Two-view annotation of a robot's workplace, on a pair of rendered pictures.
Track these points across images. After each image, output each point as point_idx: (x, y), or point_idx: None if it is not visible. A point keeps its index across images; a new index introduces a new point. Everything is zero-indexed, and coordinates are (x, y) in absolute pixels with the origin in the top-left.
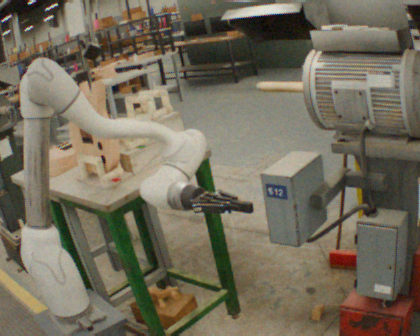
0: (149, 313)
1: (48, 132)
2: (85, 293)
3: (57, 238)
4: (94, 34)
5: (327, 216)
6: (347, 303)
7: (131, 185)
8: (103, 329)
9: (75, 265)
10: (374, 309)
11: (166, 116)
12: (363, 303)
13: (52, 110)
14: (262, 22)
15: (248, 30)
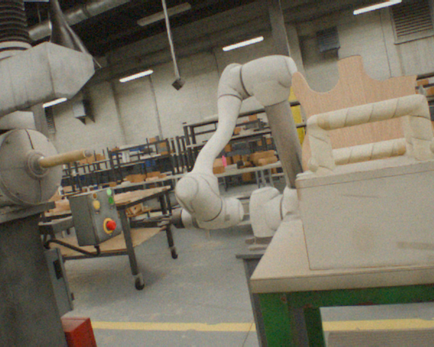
0: None
1: (268, 118)
2: (254, 228)
3: (286, 197)
4: (175, 72)
5: (78, 243)
6: (82, 318)
7: (299, 222)
8: (242, 247)
9: (254, 209)
10: (64, 317)
11: (304, 173)
12: (70, 320)
13: (260, 102)
14: (46, 69)
15: (73, 79)
